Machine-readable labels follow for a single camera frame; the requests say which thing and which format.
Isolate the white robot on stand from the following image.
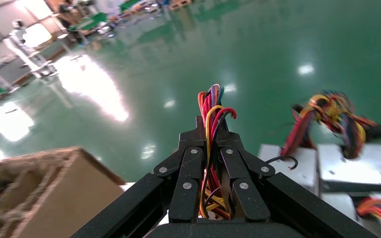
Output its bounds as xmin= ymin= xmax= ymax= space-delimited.
xmin=3 ymin=19 xmax=58 ymax=79

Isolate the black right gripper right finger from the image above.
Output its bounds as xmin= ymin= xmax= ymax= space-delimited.
xmin=216 ymin=130 xmax=276 ymax=222

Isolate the brown cardboard divider box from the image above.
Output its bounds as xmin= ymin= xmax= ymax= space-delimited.
xmin=0 ymin=146 xmax=127 ymax=238

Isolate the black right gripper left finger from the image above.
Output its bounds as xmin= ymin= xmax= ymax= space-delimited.
xmin=152 ymin=116 xmax=208 ymax=223

